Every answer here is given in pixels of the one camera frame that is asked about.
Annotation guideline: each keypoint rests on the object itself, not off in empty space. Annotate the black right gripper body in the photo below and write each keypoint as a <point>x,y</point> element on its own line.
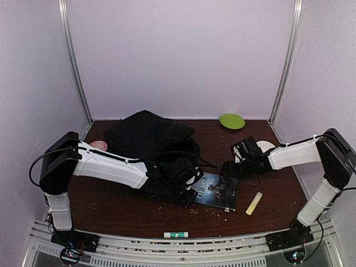
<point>242,172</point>

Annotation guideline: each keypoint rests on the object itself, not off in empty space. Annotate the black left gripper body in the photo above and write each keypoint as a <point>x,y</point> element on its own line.
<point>173,193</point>

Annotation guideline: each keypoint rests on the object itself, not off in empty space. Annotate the dark Wuthering Heights book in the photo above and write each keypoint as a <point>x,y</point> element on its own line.
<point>217,191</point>

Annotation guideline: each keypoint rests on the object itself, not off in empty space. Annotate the black student backpack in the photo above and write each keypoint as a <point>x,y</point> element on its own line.
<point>144,135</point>

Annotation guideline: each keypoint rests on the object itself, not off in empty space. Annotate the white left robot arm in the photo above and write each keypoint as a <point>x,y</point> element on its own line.
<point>70,157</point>

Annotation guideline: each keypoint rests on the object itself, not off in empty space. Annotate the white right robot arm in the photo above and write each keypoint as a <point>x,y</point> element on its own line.
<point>328,155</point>

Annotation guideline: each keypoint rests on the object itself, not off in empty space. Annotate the white bowl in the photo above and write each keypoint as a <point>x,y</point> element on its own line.
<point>265,145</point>

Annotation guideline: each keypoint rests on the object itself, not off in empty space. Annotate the green plate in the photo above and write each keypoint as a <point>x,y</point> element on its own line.
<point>232,121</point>

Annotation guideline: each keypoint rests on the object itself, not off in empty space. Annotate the yellow highlighter marker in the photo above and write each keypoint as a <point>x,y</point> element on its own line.
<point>254,203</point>

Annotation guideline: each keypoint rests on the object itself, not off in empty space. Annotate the green white glue stick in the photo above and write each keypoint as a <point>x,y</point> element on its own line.
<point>176,235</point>

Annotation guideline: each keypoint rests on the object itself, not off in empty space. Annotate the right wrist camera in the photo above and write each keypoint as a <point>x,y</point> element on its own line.
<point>236,154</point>

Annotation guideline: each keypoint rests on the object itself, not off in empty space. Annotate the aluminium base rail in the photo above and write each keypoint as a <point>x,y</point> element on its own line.
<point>245,250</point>

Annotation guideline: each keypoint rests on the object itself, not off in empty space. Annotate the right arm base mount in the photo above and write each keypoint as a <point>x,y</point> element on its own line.
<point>287,239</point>

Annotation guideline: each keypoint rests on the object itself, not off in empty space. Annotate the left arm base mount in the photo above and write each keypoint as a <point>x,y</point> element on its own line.
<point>76,240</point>

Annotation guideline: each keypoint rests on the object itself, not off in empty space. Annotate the right aluminium frame post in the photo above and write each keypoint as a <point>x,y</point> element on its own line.
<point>288,62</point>

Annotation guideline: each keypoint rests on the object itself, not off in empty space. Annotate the aluminium frame post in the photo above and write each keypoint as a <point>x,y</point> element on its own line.
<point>288,62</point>
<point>63,10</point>

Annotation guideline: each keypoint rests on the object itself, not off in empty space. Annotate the left aluminium frame post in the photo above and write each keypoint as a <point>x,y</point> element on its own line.
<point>63,10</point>

